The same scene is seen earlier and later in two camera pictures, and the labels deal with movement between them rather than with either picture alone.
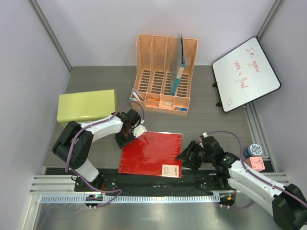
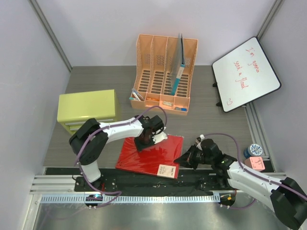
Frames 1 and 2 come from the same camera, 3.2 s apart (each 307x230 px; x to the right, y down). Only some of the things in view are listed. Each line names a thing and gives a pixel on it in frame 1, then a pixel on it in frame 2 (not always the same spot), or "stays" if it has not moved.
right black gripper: (193, 164) stays
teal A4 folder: (178, 65) stays
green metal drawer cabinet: (86, 106) stays
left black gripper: (121, 143) to (140, 147)
